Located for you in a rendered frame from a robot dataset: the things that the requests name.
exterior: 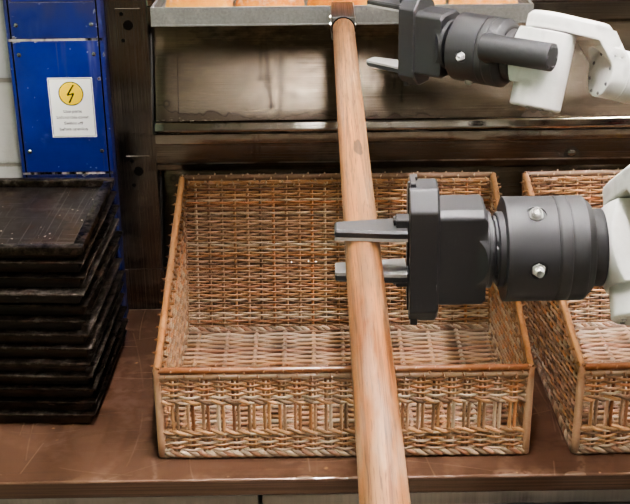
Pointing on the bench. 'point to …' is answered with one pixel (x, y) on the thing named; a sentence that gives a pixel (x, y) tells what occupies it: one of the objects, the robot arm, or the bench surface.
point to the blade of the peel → (179, 17)
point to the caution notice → (72, 107)
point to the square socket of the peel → (341, 13)
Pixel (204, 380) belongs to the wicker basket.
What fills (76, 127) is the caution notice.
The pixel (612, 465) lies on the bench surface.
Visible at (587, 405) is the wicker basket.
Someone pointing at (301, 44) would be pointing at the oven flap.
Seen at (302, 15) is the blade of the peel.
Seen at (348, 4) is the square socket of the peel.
